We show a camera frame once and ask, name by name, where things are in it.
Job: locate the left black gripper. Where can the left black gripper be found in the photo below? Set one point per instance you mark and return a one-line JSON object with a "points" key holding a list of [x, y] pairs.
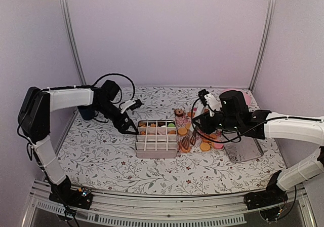
{"points": [[123, 128]]}

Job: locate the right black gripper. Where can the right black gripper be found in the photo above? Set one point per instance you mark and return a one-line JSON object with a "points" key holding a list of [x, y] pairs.
{"points": [[206, 126]]}

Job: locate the orange swirl cookie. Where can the orange swirl cookie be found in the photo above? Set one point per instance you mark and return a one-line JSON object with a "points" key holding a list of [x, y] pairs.
{"points": [[142, 124]]}

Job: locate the metal serving tongs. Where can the metal serving tongs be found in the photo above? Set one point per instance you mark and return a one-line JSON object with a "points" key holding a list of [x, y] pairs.
{"points": [[190, 139]]}

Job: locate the metal tin with white dividers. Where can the metal tin with white dividers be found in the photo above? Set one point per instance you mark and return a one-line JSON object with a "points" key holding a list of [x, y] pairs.
{"points": [[151, 145]]}

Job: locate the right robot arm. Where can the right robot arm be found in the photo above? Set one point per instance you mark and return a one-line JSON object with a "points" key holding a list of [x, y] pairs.
{"points": [[231, 113]]}

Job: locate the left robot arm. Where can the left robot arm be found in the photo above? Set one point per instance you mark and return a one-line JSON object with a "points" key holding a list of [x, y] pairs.
{"points": [[46, 114]]}

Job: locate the chocolate donut cookie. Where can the chocolate donut cookie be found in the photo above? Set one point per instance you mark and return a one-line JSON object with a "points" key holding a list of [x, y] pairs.
{"points": [[179, 112]]}

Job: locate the pink round cookie right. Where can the pink round cookie right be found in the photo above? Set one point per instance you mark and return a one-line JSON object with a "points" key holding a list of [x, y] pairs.
{"points": [[218, 145]]}

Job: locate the floral tablecloth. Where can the floral tablecloth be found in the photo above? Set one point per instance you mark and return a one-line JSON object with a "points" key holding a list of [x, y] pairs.
{"points": [[94, 154]]}

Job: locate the dark blue cup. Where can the dark blue cup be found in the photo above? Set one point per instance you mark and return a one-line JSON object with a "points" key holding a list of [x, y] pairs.
{"points": [[87, 112]]}

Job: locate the silver tin lid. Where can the silver tin lid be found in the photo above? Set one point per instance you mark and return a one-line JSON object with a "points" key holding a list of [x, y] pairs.
{"points": [[245, 150]]}

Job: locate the pink plate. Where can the pink plate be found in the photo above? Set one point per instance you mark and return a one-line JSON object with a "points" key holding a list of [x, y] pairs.
{"points": [[247, 98]]}

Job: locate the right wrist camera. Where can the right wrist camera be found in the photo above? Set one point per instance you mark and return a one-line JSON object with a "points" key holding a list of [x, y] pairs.
{"points": [[209, 101]]}

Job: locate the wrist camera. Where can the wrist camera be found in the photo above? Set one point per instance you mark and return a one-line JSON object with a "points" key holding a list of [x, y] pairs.
{"points": [[209, 101], [130, 105]]}

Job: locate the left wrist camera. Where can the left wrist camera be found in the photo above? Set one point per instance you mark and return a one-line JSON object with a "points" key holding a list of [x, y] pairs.
{"points": [[130, 105]]}

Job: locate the aluminium front rail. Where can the aluminium front rail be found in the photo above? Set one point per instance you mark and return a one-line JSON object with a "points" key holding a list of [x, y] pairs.
{"points": [[125, 209]]}

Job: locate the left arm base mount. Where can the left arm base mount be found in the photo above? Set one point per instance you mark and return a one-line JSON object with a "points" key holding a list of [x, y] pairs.
{"points": [[71, 198]]}

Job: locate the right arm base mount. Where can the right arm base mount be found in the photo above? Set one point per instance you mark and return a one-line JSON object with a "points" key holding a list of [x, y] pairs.
{"points": [[267, 197]]}

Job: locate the left aluminium frame post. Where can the left aluminium frame post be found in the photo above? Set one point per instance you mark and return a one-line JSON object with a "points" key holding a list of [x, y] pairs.
{"points": [[72, 41]]}

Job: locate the aluminium frame post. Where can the aluminium frame post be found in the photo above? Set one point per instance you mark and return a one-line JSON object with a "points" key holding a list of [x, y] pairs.
{"points": [[72, 41], [263, 44]]}

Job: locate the right aluminium frame post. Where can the right aluminium frame post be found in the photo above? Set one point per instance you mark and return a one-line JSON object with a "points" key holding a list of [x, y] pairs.
{"points": [[263, 44]]}

